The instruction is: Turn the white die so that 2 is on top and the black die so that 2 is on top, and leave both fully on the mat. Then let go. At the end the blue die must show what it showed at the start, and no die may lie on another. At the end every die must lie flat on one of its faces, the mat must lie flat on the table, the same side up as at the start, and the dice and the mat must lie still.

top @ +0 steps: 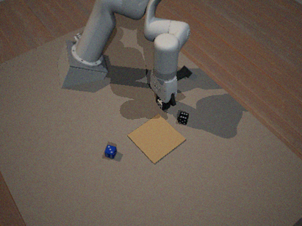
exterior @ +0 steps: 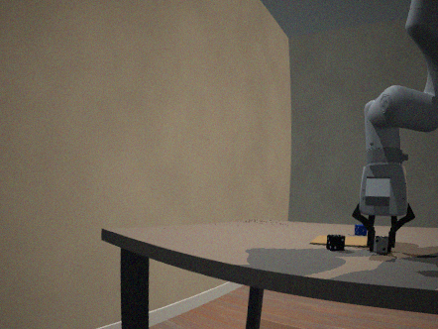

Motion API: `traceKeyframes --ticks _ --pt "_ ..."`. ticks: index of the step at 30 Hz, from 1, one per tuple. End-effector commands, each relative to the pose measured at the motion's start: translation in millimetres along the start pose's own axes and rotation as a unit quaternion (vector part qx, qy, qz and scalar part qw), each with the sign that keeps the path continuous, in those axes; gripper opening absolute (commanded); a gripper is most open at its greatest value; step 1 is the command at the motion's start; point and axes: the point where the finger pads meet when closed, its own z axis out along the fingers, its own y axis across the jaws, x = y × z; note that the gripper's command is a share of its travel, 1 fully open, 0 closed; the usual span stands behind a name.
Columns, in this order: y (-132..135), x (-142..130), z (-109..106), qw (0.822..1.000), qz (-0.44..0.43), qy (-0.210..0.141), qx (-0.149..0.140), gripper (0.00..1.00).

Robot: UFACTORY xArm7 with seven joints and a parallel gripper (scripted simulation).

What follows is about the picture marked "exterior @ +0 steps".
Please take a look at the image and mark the tan mat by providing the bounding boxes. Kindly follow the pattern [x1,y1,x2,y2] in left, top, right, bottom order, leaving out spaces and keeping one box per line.
[310,235,369,248]

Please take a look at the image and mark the white die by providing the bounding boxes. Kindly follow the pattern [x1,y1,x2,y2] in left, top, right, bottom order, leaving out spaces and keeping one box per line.
[373,236,388,253]

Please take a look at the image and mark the black die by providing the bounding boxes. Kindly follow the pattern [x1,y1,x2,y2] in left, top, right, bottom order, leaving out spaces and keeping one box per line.
[326,235,345,251]

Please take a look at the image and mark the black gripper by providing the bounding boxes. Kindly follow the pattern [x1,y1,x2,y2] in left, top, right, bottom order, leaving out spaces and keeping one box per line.
[352,162,415,252]

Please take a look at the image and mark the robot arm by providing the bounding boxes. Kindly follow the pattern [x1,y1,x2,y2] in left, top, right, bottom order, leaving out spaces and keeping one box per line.
[365,0,438,206]

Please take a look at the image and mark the blue die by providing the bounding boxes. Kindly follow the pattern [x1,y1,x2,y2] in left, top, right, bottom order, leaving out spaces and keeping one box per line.
[354,225,367,236]

